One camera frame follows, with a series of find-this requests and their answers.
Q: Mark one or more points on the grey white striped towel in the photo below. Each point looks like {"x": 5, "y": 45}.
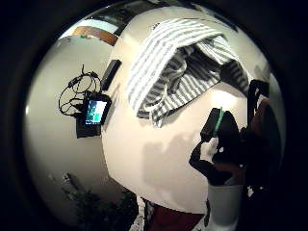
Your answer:
{"x": 166, "y": 64}

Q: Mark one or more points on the red chair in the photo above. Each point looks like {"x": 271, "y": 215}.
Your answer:
{"x": 174, "y": 219}

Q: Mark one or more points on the black rectangular remote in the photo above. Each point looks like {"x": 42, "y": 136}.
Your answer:
{"x": 111, "y": 74}

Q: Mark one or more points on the black device with lit screen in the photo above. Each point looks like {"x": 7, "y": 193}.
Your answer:
{"x": 95, "y": 112}

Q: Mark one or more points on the green potted plant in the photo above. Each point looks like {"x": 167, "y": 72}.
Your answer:
{"x": 96, "y": 205}

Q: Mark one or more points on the brown wooden board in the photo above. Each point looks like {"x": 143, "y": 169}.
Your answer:
{"x": 96, "y": 33}

